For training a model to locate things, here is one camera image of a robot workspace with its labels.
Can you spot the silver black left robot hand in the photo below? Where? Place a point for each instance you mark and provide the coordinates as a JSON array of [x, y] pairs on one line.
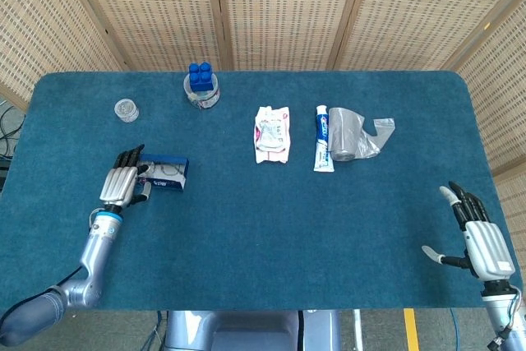
[[119, 184]]

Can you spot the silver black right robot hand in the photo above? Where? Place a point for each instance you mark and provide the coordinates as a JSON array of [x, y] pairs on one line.
[[487, 248]]

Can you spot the wire-frame eyeglasses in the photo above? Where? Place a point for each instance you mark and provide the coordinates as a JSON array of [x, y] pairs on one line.
[[166, 170]]

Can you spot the blue glasses case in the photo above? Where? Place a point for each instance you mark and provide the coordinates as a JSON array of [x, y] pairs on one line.
[[172, 184]]

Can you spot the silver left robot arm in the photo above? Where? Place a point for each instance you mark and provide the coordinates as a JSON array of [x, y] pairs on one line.
[[96, 252]]

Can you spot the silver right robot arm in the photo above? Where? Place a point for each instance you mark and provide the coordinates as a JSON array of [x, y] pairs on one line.
[[499, 312]]

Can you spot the small clear plastic jar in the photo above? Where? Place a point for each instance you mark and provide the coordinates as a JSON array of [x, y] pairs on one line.
[[126, 110]]

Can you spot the clear tape roll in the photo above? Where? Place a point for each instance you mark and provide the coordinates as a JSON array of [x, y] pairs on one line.
[[205, 100]]

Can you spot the blue toy building block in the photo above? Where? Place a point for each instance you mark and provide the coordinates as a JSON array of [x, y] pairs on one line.
[[200, 76]]

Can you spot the blue table cloth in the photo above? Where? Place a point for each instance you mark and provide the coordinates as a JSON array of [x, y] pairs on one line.
[[263, 223]]

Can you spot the white metal table leg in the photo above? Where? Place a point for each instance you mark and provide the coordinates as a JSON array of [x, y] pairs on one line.
[[357, 330]]

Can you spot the white red refill pouch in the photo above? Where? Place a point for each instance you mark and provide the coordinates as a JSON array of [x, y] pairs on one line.
[[272, 133]]

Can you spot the grey garbage bag roll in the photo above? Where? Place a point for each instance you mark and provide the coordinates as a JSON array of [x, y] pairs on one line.
[[343, 133]]

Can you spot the grey blue robot torso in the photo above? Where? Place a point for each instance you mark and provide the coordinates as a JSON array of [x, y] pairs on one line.
[[246, 332]]

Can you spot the blue white toothpaste tube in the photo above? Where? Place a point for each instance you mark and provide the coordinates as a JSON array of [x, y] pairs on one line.
[[322, 141]]

